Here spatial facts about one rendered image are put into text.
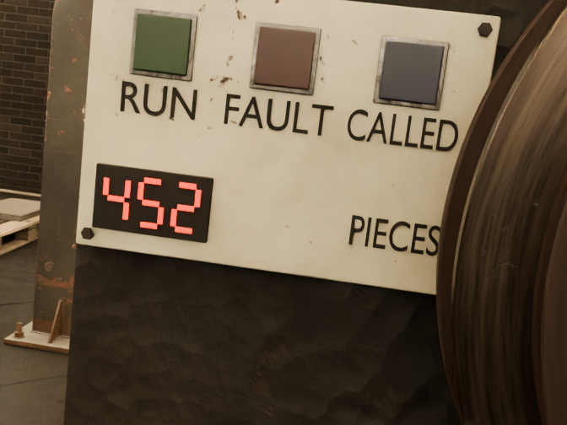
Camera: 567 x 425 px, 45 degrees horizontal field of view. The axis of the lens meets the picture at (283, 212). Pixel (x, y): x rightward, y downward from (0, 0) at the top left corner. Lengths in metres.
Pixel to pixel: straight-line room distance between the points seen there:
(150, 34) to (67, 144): 2.67
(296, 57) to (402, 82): 0.07
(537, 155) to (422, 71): 0.14
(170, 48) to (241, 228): 0.13
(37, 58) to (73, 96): 4.05
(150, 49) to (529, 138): 0.25
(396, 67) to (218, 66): 0.11
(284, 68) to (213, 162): 0.08
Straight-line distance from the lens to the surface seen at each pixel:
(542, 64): 0.32
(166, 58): 0.46
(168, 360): 0.52
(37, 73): 7.13
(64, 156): 3.13
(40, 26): 7.15
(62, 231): 3.18
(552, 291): 0.32
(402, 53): 0.44
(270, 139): 0.45
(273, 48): 0.45
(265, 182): 0.45
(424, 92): 0.44
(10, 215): 5.18
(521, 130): 0.32
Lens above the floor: 1.17
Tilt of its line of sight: 9 degrees down
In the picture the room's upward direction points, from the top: 7 degrees clockwise
